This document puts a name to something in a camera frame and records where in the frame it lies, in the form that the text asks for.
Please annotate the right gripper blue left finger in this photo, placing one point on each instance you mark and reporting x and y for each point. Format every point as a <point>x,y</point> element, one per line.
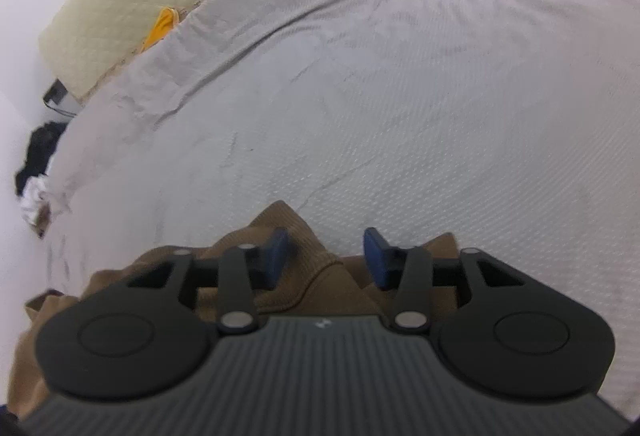
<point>243,269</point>

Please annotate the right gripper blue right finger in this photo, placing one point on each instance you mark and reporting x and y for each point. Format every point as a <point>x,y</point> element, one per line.
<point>406,271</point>

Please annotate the brown hoodie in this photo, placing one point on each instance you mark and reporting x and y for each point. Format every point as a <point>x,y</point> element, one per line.
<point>314,282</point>

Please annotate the black clothes pile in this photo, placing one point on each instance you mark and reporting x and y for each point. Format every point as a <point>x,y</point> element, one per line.
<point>42,145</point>

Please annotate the grey bed sheet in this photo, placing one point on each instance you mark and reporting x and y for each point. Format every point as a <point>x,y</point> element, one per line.
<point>513,124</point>

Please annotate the cardboard box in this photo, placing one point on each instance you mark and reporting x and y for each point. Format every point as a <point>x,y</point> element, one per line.
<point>42,221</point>

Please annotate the white cloth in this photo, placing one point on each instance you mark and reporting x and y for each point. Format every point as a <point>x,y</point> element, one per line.
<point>34,198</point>

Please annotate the black power adapter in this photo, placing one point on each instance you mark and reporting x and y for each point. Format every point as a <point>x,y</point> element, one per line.
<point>59,100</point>

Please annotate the yellow cloth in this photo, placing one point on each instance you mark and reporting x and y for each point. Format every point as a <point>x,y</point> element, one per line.
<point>166,21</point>

